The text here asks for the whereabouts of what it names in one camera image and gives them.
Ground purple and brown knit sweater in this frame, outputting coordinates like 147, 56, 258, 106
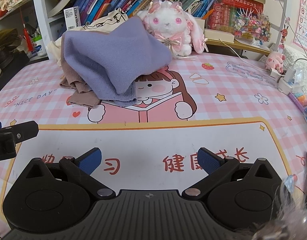
61, 16, 172, 107

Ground pink checkered desk mat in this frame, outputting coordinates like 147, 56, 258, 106
0, 51, 307, 238

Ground red tassel ornament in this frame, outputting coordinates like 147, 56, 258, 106
19, 7, 34, 52

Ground olive brown garment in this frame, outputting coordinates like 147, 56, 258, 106
0, 28, 21, 63

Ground purple pen bundle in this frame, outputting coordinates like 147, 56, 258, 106
288, 93, 307, 113

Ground white power strip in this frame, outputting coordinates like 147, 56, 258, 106
269, 68, 296, 95

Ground small pink pig plush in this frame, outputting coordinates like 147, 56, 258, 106
265, 51, 285, 74

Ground white box with barcode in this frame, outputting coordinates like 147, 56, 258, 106
63, 6, 81, 30

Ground cream printed t-shirt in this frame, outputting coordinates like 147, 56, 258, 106
46, 8, 128, 66

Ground pink white bunny plush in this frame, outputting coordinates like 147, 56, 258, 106
137, 0, 207, 57

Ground colourful bead ornament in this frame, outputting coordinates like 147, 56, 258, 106
234, 8, 271, 45

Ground row of colourful books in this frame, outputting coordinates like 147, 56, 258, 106
73, 0, 266, 33

